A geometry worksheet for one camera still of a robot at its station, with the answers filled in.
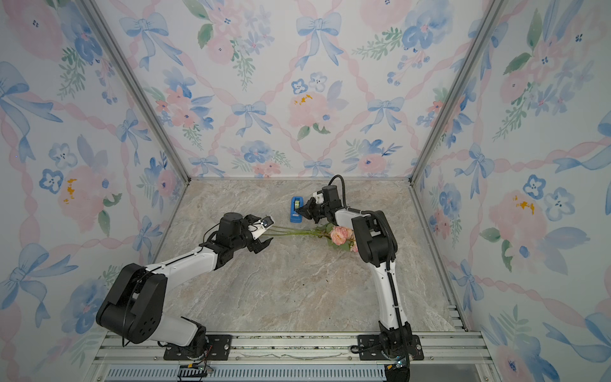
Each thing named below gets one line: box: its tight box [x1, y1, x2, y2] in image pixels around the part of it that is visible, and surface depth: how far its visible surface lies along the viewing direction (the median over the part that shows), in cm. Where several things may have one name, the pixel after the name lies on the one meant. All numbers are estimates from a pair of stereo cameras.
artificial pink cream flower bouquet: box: [262, 222, 359, 254], surface depth 95 cm
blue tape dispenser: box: [289, 195, 304, 223], surface depth 106 cm
